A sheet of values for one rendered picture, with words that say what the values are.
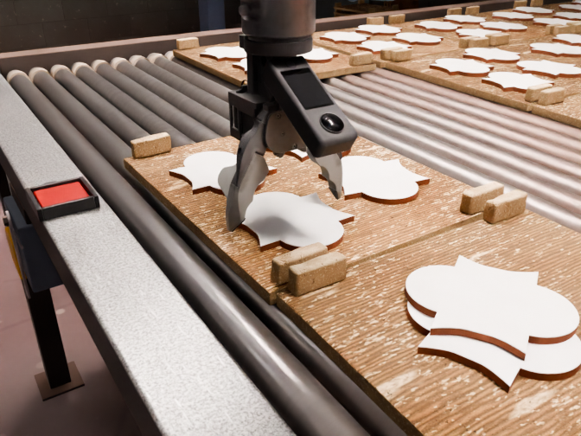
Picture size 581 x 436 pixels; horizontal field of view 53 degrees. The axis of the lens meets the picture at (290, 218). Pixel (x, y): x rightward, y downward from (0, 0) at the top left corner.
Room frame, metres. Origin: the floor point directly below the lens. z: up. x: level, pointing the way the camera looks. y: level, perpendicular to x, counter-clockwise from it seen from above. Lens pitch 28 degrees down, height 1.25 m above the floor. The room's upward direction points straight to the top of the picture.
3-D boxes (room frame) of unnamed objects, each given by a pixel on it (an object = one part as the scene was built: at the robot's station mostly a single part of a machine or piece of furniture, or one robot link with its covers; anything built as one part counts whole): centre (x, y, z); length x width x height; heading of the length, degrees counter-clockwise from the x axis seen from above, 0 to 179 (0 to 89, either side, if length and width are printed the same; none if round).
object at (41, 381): (1.32, 0.70, 0.43); 0.12 x 0.12 x 0.85; 33
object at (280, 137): (0.62, 0.02, 1.08); 0.09 x 0.08 x 0.12; 34
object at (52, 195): (0.69, 0.30, 0.92); 0.06 x 0.06 x 0.01; 33
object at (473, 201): (0.63, -0.23, 0.95); 0.06 x 0.02 x 0.03; 124
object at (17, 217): (0.85, 0.41, 0.77); 0.14 x 0.11 x 0.18; 33
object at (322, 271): (0.47, -0.03, 0.95); 0.06 x 0.02 x 0.03; 122
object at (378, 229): (0.72, -0.01, 0.93); 0.41 x 0.35 x 0.02; 34
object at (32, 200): (0.69, 0.30, 0.92); 0.08 x 0.08 x 0.02; 33
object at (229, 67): (1.48, 0.05, 0.94); 0.41 x 0.35 x 0.04; 33
